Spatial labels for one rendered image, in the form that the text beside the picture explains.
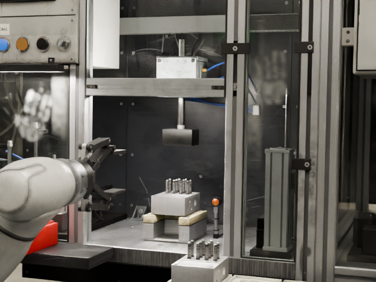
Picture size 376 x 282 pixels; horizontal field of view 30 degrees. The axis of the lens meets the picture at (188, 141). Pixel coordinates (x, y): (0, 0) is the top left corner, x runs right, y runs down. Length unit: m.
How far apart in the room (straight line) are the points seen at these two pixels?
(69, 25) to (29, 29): 0.12
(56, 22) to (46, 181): 0.73
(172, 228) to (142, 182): 0.32
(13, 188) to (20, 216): 0.05
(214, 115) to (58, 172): 0.97
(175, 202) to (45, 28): 0.56
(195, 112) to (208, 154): 0.13
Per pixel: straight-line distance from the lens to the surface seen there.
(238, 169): 1.66
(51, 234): 1.81
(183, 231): 1.84
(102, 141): 1.45
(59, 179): 1.22
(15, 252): 1.27
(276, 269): 1.68
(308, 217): 1.64
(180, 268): 1.52
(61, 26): 1.83
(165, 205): 1.86
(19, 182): 1.17
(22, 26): 1.89
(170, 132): 1.90
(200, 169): 2.14
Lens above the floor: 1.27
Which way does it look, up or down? 3 degrees down
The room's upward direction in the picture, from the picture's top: 1 degrees clockwise
